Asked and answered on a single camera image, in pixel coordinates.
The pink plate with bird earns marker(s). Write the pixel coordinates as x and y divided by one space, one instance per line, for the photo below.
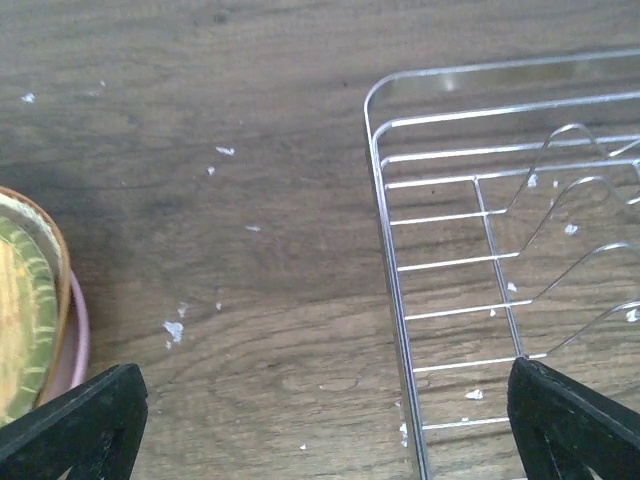
71 370

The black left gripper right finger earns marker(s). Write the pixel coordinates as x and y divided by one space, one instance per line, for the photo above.
565 430

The chrome wire dish rack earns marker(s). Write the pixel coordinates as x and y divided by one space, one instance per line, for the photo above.
507 198

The woven bamboo-pattern plate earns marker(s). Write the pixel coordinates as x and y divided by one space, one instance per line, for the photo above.
35 301

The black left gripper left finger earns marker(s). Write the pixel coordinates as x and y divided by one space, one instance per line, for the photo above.
93 431

